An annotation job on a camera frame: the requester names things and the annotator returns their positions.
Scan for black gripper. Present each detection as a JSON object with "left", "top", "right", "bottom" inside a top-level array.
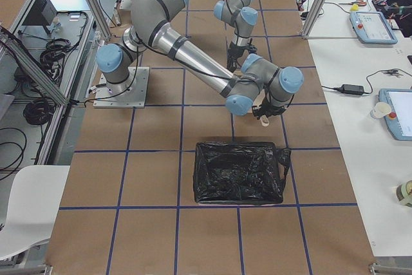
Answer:
[
  {"left": 252, "top": 93, "right": 294, "bottom": 120},
  {"left": 227, "top": 38, "right": 258, "bottom": 72}
]

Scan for cream plastic dustpan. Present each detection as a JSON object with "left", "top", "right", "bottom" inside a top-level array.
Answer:
[{"left": 252, "top": 105, "right": 270, "bottom": 127}]

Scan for bin with black trash bag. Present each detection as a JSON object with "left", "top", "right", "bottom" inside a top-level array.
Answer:
[{"left": 193, "top": 142, "right": 292, "bottom": 205}]

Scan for black power adapter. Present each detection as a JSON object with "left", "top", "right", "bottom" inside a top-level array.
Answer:
[{"left": 333, "top": 84, "right": 365, "bottom": 96}]

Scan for white paper cup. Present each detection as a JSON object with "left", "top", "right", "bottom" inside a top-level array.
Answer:
[{"left": 370, "top": 102, "right": 391, "bottom": 119}]

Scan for blue teach pendant far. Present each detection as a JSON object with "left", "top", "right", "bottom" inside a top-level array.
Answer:
[{"left": 350, "top": 12, "right": 398, "bottom": 44}]

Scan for blue teach pendant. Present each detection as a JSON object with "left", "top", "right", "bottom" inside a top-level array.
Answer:
[
  {"left": 350, "top": 12, "right": 398, "bottom": 44},
  {"left": 379, "top": 88, "right": 411, "bottom": 141}
]

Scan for blue teach pendant near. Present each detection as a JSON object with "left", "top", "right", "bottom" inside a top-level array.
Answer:
[{"left": 379, "top": 88, "right": 411, "bottom": 141}]

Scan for tape roll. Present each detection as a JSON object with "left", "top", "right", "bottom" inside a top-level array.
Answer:
[{"left": 396, "top": 180, "right": 412, "bottom": 207}]

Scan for white chair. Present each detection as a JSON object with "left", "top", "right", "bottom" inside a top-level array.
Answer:
[{"left": 1, "top": 165, "right": 70, "bottom": 260}]

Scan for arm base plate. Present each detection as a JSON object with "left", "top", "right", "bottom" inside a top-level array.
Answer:
[{"left": 93, "top": 66, "right": 150, "bottom": 108}]

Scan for orange handled scissors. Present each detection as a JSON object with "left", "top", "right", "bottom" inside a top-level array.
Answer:
[{"left": 339, "top": 0, "right": 367, "bottom": 6}]

